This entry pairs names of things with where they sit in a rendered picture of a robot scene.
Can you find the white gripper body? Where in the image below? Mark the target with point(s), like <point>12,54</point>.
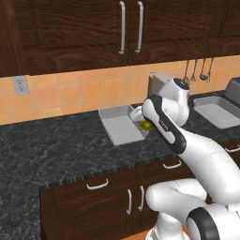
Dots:
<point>137,114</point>

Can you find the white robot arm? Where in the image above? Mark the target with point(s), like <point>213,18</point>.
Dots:
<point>206,162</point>

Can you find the yellow lemon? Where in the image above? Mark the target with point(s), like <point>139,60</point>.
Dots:
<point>146,125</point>

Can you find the grey tupperware container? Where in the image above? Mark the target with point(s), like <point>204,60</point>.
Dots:
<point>120,126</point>
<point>217,112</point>

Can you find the dark wood drawer front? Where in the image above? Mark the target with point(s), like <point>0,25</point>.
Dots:
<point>232,153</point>
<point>162,167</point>
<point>93,187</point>

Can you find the hanging metal utensil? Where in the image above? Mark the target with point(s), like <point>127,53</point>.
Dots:
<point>187,74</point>
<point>210,69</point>
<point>194,71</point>

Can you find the hanging metal ladle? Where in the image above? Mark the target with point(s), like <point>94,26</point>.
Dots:
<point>203,70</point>

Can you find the dark wood lower cupboard door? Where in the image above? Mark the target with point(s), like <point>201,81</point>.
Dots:
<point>97,215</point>
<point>144,206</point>

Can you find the dark wood cupboard door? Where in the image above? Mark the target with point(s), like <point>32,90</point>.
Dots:
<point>97,215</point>
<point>72,34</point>
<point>229,26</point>
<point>144,206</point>
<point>175,28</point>

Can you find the dark wood upper cupboard door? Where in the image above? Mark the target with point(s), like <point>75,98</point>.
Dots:
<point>229,26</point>
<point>72,34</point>
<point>175,28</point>

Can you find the grey toaster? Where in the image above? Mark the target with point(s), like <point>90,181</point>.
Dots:
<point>233,90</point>

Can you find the white wall outlet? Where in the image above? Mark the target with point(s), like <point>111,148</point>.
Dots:
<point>20,85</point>

